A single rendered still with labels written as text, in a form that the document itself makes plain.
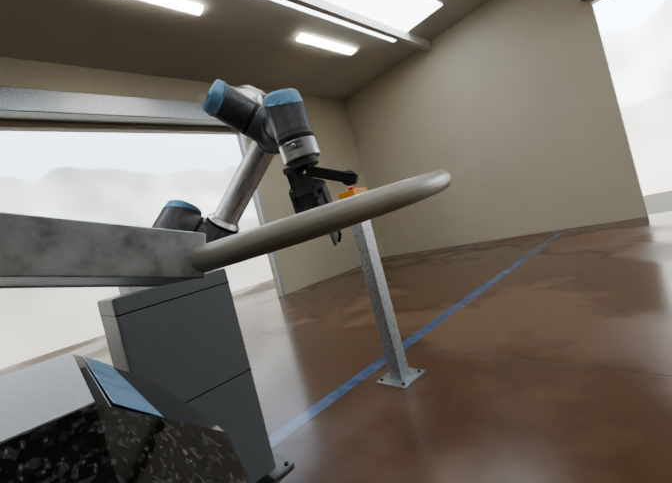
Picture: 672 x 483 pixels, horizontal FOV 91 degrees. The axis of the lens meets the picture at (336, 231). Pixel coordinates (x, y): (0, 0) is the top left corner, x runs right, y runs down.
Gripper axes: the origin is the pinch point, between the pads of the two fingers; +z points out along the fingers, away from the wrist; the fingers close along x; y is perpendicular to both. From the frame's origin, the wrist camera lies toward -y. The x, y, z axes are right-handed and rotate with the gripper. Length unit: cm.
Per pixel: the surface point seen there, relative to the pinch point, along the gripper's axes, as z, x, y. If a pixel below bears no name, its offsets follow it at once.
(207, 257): -5.7, 47.0, 5.4
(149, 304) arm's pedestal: 3, -22, 75
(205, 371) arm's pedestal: 34, -30, 69
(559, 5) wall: -189, -486, -341
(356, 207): -5.6, 44.7, -10.6
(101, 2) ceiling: -312, -269, 214
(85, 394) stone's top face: 1, 58, 12
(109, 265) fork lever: -8, 52, 11
